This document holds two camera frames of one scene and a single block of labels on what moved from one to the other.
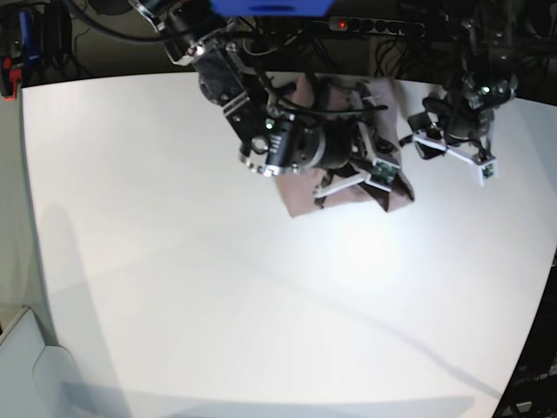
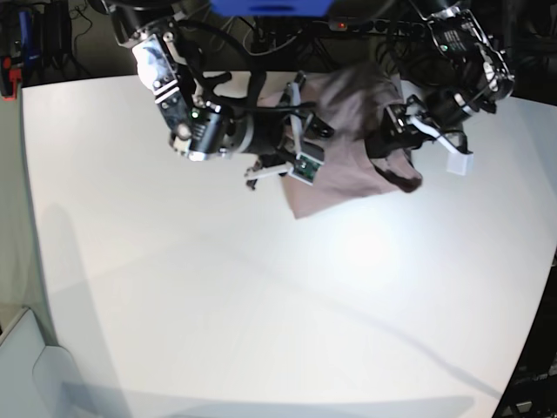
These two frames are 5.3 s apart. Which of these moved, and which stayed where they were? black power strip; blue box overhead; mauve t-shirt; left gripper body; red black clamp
Moved: mauve t-shirt; left gripper body
Stayed: black power strip; blue box overhead; red black clamp
